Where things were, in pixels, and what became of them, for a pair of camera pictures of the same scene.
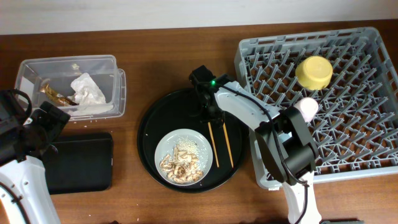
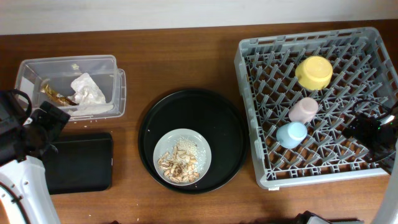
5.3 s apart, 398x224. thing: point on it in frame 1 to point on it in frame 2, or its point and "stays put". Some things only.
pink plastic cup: x=308 y=107 stays put
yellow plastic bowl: x=314 y=73 stays put
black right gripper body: x=209 y=110 to x=376 y=139
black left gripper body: x=48 y=126 stays put
